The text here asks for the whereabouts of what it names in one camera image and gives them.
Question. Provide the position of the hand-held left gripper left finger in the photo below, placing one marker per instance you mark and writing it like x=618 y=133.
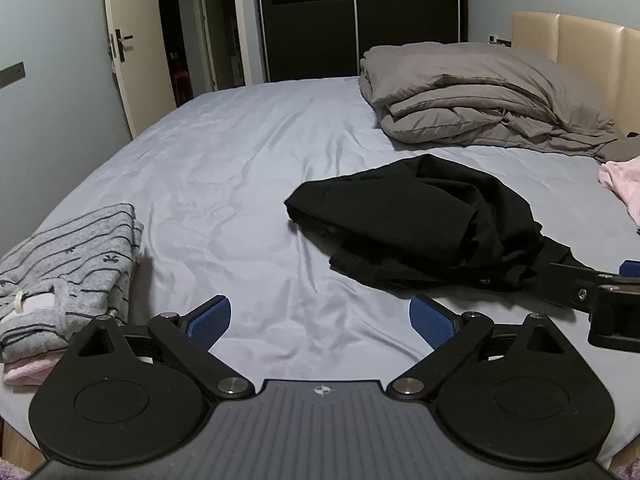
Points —
x=212 y=321

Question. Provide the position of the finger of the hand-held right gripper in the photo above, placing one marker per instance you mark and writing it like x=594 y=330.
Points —
x=631 y=267
x=570 y=282

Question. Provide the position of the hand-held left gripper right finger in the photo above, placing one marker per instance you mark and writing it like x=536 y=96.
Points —
x=429 y=321

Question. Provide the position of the black pants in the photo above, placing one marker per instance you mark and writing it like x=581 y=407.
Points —
x=425 y=220

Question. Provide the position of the crumpled pink garment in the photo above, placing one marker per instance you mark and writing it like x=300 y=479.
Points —
x=625 y=177

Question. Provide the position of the taupe cloth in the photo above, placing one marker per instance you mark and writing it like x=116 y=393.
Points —
x=622 y=150

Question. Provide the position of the bed with light blue sheet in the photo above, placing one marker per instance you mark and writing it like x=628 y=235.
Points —
x=225 y=170

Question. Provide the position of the grey striped folded garment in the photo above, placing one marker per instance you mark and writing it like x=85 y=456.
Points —
x=65 y=265

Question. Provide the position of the pink folded garment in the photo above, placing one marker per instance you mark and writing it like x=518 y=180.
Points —
x=30 y=367

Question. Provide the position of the grey folded duvet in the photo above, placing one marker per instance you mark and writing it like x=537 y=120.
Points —
x=465 y=95

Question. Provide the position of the beige padded headboard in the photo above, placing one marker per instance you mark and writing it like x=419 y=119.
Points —
x=590 y=55

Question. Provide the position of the red stool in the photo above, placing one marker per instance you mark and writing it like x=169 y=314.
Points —
x=183 y=85

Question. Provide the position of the cream door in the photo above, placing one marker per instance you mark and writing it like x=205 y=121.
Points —
x=137 y=35

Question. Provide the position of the dark sliding wardrobe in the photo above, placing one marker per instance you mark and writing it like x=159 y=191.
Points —
x=350 y=15

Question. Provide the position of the wall socket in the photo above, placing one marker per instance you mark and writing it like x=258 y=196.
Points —
x=500 y=40

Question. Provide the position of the grey wall plate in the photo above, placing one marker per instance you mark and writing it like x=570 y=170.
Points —
x=11 y=74

